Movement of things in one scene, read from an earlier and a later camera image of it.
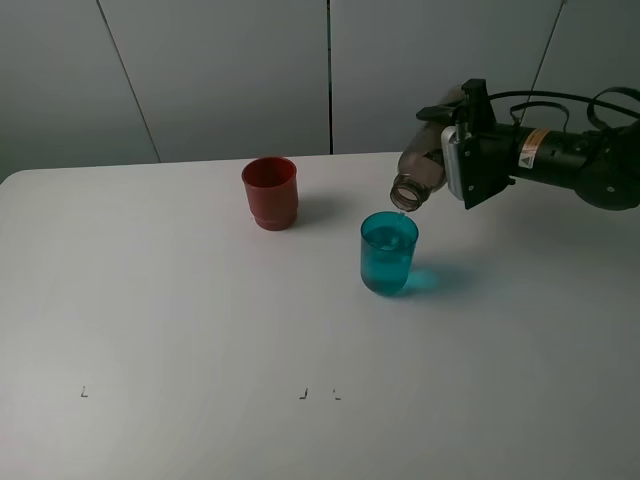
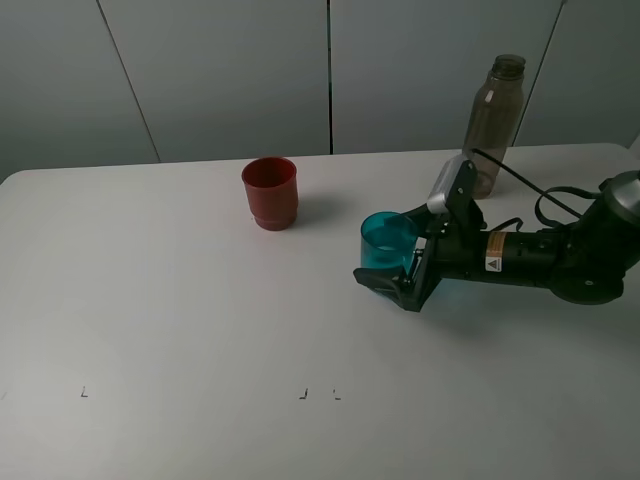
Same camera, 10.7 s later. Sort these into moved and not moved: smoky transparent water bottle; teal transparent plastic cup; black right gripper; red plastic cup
Moved: smoky transparent water bottle; black right gripper
Not moved: red plastic cup; teal transparent plastic cup
